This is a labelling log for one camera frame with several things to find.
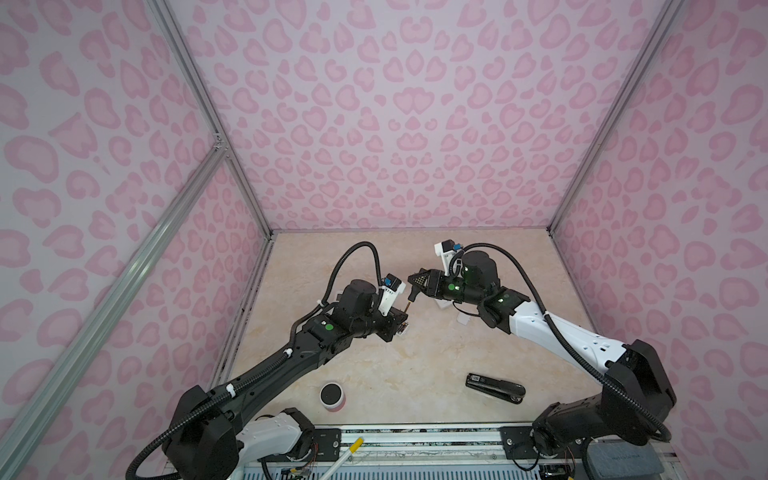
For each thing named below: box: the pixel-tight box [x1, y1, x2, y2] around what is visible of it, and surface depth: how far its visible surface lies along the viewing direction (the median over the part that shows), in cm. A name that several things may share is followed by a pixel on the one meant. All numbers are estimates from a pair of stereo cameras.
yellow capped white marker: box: [318, 437, 365, 480], surface depth 73 cm
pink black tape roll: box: [319, 382, 346, 412], surface depth 78 cm
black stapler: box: [465, 373, 527, 404], surface depth 82 cm
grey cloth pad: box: [588, 440, 665, 479], surface depth 70 cm
